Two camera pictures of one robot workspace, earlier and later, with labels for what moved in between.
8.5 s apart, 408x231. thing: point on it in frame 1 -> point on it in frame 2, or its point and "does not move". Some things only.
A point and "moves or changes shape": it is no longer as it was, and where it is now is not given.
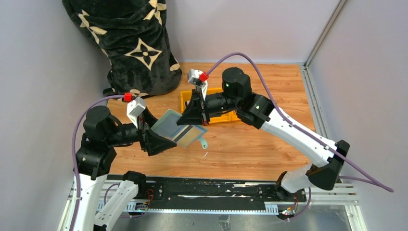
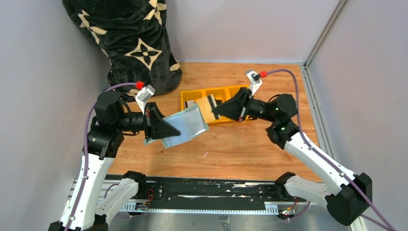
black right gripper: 204,106 -> 245,107
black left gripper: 143,134 -> 150,121
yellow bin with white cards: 185,96 does not move
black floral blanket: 133,36 does not move
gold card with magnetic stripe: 188,135 moves or changes shape
